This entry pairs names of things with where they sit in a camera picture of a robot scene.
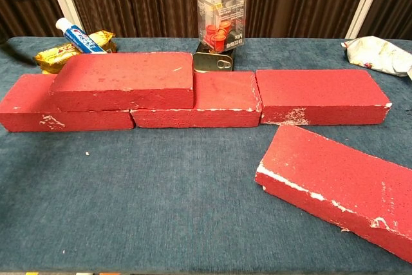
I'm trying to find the blue white toothpaste tube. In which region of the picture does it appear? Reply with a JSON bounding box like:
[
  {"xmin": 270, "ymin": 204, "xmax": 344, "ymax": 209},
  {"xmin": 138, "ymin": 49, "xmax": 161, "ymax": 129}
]
[{"xmin": 55, "ymin": 17, "xmax": 109, "ymax": 54}]

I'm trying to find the red brick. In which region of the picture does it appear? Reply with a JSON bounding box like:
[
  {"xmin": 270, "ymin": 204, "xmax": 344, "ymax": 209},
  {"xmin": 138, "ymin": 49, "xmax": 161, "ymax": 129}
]
[
  {"xmin": 0, "ymin": 73, "xmax": 135, "ymax": 133},
  {"xmin": 256, "ymin": 68, "xmax": 393, "ymax": 126},
  {"xmin": 255, "ymin": 124, "xmax": 412, "ymax": 263},
  {"xmin": 130, "ymin": 71, "xmax": 263, "ymax": 129},
  {"xmin": 50, "ymin": 52, "xmax": 195, "ymax": 112}
]

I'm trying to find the gold foil snack packet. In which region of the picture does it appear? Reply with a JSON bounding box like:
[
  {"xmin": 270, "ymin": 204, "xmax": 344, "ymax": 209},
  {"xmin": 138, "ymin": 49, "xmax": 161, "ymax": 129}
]
[{"xmin": 33, "ymin": 30, "xmax": 117, "ymax": 75}]

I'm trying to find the white crumpled snack bag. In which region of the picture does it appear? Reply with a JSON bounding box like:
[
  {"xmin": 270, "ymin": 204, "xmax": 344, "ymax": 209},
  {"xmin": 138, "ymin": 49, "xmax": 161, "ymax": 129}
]
[{"xmin": 341, "ymin": 35, "xmax": 412, "ymax": 81}]

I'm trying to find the clear box with red caps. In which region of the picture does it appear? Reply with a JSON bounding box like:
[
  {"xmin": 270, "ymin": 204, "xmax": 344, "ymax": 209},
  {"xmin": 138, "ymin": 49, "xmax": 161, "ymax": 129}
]
[{"xmin": 196, "ymin": 0, "xmax": 248, "ymax": 54}]

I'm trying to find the blue table cloth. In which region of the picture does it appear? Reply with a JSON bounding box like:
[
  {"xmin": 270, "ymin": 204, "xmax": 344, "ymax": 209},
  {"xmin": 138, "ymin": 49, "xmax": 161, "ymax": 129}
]
[{"xmin": 0, "ymin": 36, "xmax": 412, "ymax": 275}]

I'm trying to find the gold black tin can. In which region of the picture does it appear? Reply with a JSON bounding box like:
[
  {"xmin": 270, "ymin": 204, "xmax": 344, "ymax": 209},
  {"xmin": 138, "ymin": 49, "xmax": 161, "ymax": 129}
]
[{"xmin": 192, "ymin": 48, "xmax": 236, "ymax": 73}]

